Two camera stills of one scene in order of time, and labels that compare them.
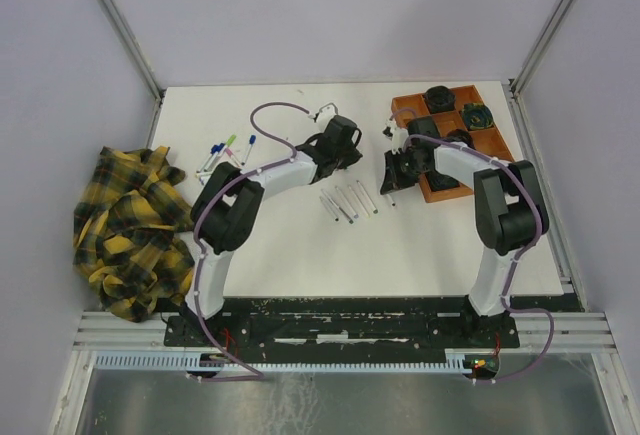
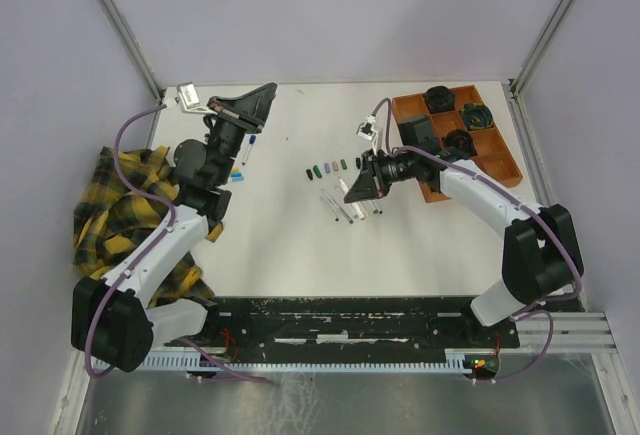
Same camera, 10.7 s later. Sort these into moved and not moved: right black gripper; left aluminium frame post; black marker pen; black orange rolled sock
Moved: right black gripper
Not moved: black marker pen; left aluminium frame post; black orange rolled sock
